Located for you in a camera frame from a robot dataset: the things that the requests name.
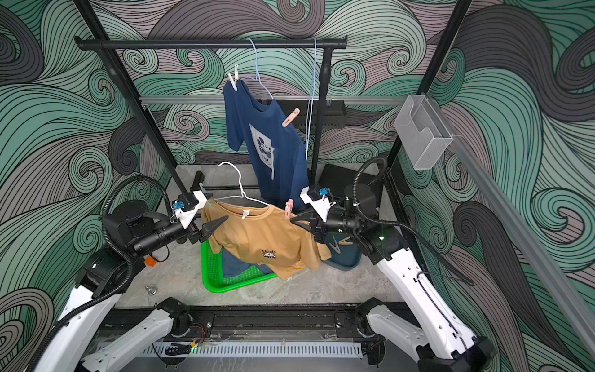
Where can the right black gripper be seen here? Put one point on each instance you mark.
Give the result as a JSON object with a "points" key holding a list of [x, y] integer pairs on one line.
{"points": [[321, 227]]}

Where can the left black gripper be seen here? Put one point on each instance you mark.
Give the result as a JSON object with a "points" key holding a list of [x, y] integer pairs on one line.
{"points": [[202, 233]]}

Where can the orange wooden clothespin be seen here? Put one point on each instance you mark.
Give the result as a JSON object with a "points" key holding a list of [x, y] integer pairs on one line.
{"points": [[347, 241]]}

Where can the light blue t-shirt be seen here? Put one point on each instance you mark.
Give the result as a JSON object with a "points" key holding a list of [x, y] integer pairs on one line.
{"points": [[233, 267]]}

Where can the green clothespin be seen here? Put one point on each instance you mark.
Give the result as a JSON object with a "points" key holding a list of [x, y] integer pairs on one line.
{"points": [[204, 191]]}

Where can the tan yellow t-shirt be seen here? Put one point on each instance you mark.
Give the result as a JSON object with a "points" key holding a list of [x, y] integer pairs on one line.
{"points": [[264, 236]]}

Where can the white wire hanger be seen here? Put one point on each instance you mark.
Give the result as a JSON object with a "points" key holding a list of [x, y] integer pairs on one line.
{"points": [[240, 197]]}

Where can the light blue wire hanger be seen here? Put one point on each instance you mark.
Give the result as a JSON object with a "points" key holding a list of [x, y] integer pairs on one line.
{"points": [[310, 108]]}

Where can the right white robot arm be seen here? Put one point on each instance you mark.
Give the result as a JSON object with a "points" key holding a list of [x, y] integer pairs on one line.
{"points": [[438, 340]]}

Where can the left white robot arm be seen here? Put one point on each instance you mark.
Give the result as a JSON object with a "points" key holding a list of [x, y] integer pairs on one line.
{"points": [[132, 232]]}

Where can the green plastic basket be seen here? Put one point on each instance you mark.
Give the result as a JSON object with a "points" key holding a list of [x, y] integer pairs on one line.
{"points": [[213, 276]]}

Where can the black case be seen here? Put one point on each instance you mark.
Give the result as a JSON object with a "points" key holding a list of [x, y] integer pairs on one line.
{"points": [[338, 179]]}

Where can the dark teal plastic bin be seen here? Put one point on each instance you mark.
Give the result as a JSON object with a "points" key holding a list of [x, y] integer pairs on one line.
{"points": [[348, 259]]}

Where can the orange small cube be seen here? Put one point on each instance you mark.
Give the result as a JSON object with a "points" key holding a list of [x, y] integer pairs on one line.
{"points": [[150, 261]]}

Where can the dark navy t-shirt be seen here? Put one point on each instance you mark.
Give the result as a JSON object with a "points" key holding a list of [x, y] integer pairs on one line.
{"points": [[276, 152]]}

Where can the silver metal bolt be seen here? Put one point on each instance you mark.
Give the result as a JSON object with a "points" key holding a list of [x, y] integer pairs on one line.
{"points": [[151, 290]]}

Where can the pink white clothespin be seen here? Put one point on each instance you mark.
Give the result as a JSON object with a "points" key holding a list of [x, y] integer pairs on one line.
{"points": [[291, 117]]}

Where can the black clothes rack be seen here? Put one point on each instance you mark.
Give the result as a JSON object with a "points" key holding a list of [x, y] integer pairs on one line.
{"points": [[106, 51]]}

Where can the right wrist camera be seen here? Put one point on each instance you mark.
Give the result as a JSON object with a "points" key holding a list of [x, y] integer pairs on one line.
{"points": [[320, 200]]}

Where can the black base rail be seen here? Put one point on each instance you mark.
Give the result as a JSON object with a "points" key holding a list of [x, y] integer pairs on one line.
{"points": [[221, 322]]}

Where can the white slotted cable duct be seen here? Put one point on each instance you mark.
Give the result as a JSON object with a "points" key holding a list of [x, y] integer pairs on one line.
{"points": [[260, 350]]}

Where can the clear mesh wall holder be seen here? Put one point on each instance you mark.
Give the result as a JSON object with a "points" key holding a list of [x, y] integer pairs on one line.
{"points": [[421, 125]]}

